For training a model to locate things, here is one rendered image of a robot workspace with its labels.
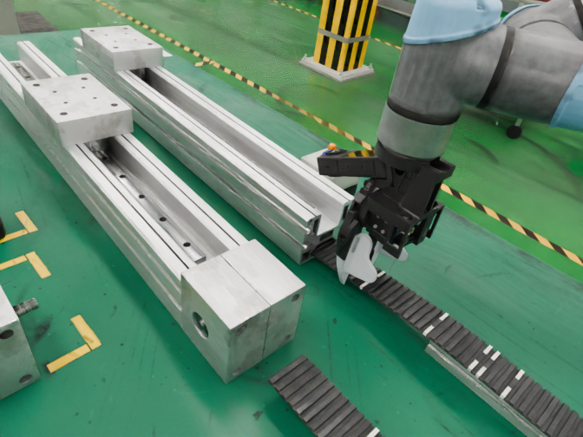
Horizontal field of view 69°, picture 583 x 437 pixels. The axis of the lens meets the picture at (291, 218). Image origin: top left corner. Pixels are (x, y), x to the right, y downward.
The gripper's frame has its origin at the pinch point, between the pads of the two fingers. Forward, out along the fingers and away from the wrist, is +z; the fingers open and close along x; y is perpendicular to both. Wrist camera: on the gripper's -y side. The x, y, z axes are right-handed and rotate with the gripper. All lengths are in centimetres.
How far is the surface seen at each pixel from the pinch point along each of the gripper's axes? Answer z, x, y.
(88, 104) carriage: -10.3, -18.5, -41.7
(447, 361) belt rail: 1.1, -2.0, 17.0
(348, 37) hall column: 48, 244, -207
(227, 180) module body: -2.2, -5.0, -23.8
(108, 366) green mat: 2.3, -32.6, -6.1
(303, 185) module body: -4.6, 2.3, -14.1
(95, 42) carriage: -10, -6, -71
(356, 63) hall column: 71, 264, -208
